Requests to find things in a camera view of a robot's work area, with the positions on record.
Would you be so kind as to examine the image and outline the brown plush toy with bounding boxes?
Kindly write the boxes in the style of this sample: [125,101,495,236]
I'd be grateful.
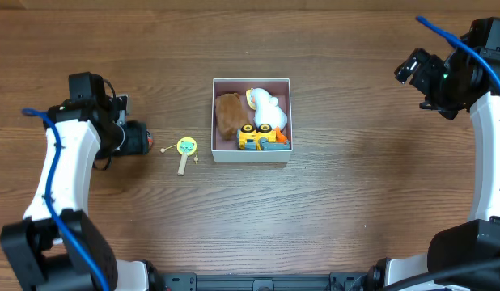
[214,93,251,141]

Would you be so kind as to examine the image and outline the yellow toy crane truck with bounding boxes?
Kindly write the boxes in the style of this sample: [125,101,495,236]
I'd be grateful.
[237,124,291,151]

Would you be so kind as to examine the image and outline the white plush duck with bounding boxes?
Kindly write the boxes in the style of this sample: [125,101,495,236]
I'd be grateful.
[246,88,287,143]

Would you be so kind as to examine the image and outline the red toy ball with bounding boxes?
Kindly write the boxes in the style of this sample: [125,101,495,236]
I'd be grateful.
[146,131,154,149]

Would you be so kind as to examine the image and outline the white box with pink interior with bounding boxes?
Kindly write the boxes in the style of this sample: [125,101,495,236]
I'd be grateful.
[210,78,294,163]

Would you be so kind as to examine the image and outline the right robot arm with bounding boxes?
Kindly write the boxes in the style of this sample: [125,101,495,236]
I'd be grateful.
[351,15,500,290]

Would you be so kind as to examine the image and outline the thick black cable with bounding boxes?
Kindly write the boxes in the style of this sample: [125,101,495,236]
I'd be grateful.
[385,255,500,291]

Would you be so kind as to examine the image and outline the left blue cable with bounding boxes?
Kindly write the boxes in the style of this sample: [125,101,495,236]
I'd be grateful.
[21,108,112,291]

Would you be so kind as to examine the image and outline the yellow wooden rattle drum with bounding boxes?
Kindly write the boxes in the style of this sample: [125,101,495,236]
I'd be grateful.
[159,137,199,176]

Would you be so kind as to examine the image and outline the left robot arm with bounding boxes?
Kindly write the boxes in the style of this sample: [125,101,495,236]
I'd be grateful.
[0,72,163,290]

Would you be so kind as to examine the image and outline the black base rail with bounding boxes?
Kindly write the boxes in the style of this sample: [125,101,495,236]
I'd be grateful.
[161,272,367,291]

